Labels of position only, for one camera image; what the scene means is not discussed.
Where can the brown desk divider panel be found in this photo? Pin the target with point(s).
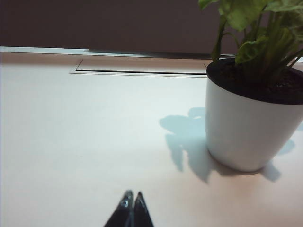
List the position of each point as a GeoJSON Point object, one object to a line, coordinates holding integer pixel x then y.
{"type": "Point", "coordinates": [94, 23]}

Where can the white plant pot black rim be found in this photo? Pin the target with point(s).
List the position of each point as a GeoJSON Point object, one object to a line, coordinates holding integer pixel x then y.
{"type": "Point", "coordinates": [241, 127]}

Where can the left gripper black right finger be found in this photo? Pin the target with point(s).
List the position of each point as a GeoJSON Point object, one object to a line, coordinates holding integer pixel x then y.
{"type": "Point", "coordinates": [142, 212]}

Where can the green leafy plant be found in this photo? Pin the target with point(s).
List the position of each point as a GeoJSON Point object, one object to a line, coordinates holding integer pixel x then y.
{"type": "Point", "coordinates": [272, 40]}

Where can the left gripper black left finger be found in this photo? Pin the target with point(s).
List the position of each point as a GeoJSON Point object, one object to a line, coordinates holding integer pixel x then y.
{"type": "Point", "coordinates": [123, 210]}

